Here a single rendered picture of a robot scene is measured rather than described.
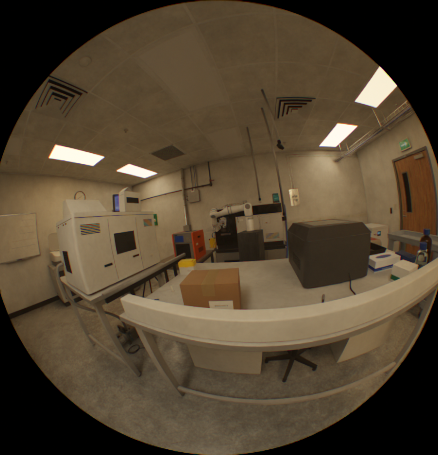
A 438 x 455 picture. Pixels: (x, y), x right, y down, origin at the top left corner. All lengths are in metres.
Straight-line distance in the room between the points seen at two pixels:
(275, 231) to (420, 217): 3.05
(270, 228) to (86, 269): 2.44
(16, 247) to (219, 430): 4.04
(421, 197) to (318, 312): 3.34
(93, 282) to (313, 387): 1.75
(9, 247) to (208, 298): 3.92
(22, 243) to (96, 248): 3.05
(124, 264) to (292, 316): 1.16
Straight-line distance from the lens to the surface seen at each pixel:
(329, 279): 0.83
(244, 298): 0.75
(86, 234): 1.10
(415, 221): 3.74
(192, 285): 0.57
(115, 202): 1.45
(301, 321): 0.47
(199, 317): 0.49
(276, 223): 2.55
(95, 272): 1.14
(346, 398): 1.50
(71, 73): 1.94
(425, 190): 3.57
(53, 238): 3.91
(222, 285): 0.55
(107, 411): 1.63
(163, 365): 1.04
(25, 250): 4.01
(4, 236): 4.05
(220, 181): 3.88
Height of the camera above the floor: 1.29
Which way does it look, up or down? 4 degrees down
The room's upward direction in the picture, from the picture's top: 7 degrees counter-clockwise
